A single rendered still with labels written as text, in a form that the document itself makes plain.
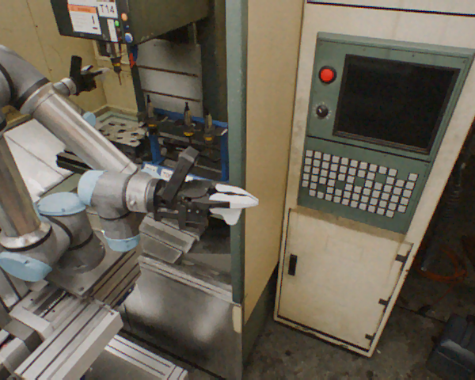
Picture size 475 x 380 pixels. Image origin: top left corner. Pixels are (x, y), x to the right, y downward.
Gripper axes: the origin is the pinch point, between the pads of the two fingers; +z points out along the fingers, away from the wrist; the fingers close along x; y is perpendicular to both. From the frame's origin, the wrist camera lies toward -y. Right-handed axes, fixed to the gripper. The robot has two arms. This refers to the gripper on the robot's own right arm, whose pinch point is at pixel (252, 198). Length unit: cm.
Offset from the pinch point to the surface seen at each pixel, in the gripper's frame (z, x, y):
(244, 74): -7.7, -30.3, -16.6
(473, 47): 52, -60, -23
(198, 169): -47, -114, 53
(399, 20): 32, -64, -28
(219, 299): -17, -44, 75
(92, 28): -88, -98, -18
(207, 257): -30, -71, 77
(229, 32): -11.1, -28.1, -26.3
